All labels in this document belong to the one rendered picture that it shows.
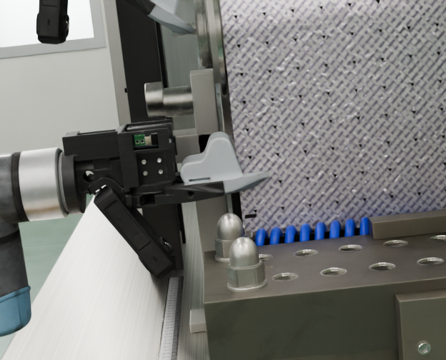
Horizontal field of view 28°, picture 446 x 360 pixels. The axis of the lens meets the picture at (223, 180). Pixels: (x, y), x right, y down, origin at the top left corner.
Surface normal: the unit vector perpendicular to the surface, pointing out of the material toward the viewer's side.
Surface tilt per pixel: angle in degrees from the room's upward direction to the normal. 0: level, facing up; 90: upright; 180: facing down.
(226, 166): 90
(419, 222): 90
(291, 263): 0
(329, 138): 90
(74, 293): 0
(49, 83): 90
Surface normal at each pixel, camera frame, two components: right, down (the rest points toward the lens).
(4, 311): 0.48, 0.17
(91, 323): -0.11, -0.97
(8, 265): 0.71, 0.07
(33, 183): -0.01, 0.01
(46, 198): 0.04, 0.37
